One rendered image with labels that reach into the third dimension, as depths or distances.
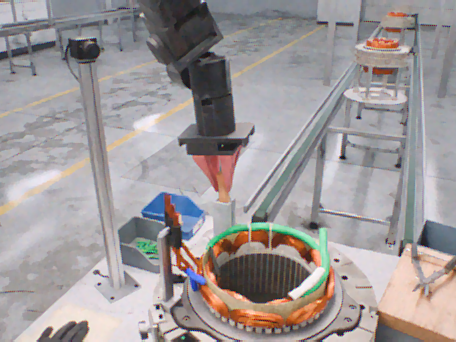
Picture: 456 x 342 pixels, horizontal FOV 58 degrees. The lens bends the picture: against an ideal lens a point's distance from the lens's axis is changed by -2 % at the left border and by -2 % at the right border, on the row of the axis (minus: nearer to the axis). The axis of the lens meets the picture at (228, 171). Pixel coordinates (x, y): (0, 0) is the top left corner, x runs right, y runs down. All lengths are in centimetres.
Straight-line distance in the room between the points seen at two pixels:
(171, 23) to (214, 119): 14
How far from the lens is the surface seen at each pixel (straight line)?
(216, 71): 57
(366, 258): 127
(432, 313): 70
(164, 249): 55
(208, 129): 59
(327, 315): 60
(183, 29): 55
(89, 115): 91
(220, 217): 67
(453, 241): 94
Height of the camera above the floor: 151
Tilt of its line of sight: 26 degrees down
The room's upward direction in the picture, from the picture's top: straight up
